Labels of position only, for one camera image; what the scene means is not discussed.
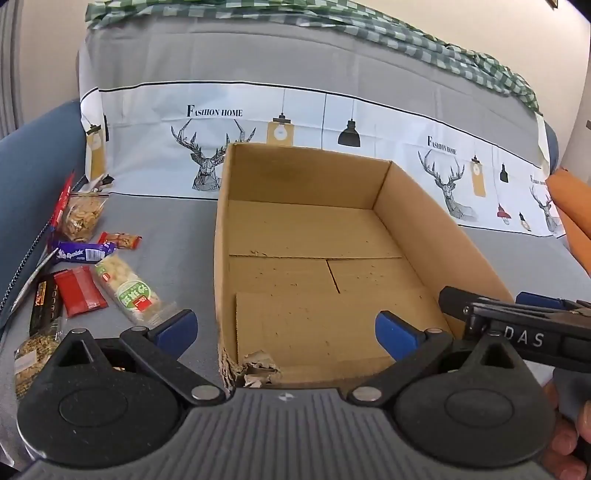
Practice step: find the blue sofa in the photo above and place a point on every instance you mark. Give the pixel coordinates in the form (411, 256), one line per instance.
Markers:
(32, 161)

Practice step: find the long red snack packet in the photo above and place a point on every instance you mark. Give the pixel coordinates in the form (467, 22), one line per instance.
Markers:
(62, 199)

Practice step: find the brown cardboard box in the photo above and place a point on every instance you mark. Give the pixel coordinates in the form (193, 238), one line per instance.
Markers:
(295, 258)

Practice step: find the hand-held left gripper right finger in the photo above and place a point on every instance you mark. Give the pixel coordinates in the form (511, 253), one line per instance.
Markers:
(392, 333)

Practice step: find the clear green label cracker packet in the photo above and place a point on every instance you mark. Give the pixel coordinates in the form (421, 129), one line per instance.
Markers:
(131, 288)

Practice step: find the white thin packet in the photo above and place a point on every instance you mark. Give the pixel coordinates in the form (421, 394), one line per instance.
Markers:
(32, 279)

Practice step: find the small orange red snack bar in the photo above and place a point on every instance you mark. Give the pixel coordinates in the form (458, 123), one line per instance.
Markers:
(120, 240)

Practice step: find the grey deer print sofa cover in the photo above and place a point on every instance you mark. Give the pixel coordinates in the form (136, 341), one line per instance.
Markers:
(323, 83)

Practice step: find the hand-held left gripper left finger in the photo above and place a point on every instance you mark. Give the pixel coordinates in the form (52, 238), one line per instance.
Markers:
(178, 328)

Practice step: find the person's right hand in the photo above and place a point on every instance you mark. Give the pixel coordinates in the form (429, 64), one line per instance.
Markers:
(563, 443)

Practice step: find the clear bag of granola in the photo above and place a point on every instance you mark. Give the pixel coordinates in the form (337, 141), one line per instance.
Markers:
(30, 360)

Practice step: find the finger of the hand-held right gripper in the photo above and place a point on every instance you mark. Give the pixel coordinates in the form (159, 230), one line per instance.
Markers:
(455, 300)
(538, 300)

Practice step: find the clear bag of crackers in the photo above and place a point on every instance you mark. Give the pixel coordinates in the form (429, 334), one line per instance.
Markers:
(82, 216)

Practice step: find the purple chocolate bar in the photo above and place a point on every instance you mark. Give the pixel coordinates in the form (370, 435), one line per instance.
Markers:
(83, 251)

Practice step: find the small white black packet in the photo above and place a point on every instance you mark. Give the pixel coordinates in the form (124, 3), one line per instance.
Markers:
(99, 182)

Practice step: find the black snack packet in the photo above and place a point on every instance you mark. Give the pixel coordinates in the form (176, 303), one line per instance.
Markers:
(45, 304)

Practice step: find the green checkered cloth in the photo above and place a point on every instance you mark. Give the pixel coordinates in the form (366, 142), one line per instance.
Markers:
(415, 46)

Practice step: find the orange cushion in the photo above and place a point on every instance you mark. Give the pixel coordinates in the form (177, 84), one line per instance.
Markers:
(575, 217)

